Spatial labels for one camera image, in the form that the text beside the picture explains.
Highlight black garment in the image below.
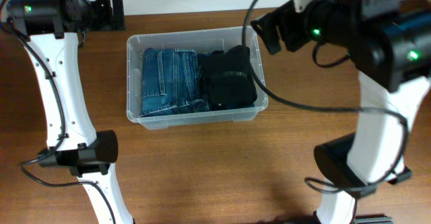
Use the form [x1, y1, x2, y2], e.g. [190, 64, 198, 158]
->
[198, 44, 252, 99]
[207, 79, 257, 110]

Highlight dark blue jeans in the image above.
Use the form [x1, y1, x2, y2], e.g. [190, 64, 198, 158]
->
[139, 48, 211, 118]

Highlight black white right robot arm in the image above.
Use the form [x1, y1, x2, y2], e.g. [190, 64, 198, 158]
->
[244, 0, 430, 223]

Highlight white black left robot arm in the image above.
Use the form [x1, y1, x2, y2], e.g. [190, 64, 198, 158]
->
[1, 0, 134, 223]

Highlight clear plastic storage bin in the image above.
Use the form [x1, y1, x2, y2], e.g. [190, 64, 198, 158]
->
[126, 26, 269, 130]

